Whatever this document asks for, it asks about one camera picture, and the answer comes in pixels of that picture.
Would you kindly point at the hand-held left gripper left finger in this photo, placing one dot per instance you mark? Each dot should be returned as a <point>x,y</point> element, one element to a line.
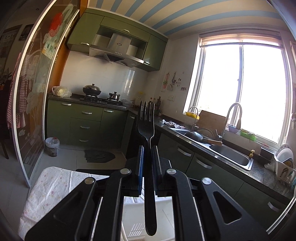
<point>140,169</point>

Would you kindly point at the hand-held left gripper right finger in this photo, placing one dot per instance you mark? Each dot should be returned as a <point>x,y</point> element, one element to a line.
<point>155,166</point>

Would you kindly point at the black plastic fork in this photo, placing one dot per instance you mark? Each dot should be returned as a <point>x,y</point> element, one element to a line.
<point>145,129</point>

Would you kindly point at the white plastic utensil basket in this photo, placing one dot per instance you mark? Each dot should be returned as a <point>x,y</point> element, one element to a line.
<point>161,220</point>

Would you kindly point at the dark floor mat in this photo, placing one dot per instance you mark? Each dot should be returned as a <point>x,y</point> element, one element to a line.
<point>98,155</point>

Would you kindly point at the crumpled grey cloth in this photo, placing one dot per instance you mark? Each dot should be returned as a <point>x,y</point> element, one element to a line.
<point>171,124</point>

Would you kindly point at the small steel faucet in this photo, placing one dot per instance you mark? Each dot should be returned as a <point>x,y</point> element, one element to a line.
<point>193,126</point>

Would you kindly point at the yellow plastic container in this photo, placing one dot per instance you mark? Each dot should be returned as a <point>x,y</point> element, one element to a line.
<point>192,114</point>

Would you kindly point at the row of sauce bottles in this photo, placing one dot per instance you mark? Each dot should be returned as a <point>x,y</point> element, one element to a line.
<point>158,103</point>

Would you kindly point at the clear plastic food box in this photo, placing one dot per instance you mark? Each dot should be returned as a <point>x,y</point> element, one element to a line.
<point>128,102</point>

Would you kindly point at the green lower kitchen cabinets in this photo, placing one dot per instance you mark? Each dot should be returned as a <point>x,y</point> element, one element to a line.
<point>90,120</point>

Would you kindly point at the green kitchen cabinets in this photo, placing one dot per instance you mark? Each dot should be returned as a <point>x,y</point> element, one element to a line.
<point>90,25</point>
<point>90,120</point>

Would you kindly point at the clear plastic jar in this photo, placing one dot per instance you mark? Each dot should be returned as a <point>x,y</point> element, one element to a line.
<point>140,97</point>

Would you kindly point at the wooden cutting board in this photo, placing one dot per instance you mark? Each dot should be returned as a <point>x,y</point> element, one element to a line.
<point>210,120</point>

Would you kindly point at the steel double sink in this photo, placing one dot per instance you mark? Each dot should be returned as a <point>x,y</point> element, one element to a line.
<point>231,157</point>

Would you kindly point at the small steel pot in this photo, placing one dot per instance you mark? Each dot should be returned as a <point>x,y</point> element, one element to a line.
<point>114,96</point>

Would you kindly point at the black gas stove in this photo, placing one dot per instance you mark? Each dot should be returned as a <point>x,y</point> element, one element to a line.
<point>99,100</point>

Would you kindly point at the small trash bin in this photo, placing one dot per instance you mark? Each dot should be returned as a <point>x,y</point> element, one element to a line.
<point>52,148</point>

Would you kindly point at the black wok with lid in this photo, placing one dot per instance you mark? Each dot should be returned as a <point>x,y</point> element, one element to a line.
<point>92,90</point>

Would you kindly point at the small brass tap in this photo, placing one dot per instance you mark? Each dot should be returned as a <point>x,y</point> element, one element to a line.
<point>251,153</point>

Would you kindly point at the green plastic container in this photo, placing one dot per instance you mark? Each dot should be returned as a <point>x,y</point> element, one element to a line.
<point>247,135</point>

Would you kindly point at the tall steel faucet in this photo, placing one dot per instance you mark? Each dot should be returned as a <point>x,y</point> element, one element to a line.
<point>234,105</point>

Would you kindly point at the kitchen window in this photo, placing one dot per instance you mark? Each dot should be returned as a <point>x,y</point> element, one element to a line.
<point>219,81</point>

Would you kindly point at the white plastic bag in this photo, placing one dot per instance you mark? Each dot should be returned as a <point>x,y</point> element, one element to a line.
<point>61,91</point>

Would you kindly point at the black box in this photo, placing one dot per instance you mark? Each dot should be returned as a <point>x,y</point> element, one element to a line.
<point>267,153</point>

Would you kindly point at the white dish rack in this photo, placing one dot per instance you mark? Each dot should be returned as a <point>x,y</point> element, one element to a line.
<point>281,171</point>

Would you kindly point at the steel range hood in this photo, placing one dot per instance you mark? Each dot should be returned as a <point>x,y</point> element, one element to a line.
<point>118,42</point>

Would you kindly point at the white patterned plate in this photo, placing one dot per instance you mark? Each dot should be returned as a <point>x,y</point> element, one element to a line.
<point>285,155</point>

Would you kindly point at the patterned glass sliding door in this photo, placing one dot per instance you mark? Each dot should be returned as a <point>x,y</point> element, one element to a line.
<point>34,92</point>

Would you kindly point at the red checked cloth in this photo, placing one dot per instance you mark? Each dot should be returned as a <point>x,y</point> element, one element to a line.
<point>13,104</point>

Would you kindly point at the dark wooden chair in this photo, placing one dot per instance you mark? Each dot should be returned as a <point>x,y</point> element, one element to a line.
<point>4,120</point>

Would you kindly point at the green upper kitchen cabinets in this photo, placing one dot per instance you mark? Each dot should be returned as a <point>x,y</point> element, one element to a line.
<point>90,25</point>

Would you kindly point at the beige roller blind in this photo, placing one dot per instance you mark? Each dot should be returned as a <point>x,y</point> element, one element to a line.
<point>240,39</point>

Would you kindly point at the white wall socket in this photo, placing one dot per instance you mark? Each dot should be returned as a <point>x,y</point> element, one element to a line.
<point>171,98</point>

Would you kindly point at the wall sticker with utensils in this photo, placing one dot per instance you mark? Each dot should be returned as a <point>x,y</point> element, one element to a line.
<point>167,81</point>

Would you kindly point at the framed wall picture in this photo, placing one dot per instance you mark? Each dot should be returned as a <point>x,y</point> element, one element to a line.
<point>9,40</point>
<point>26,32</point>

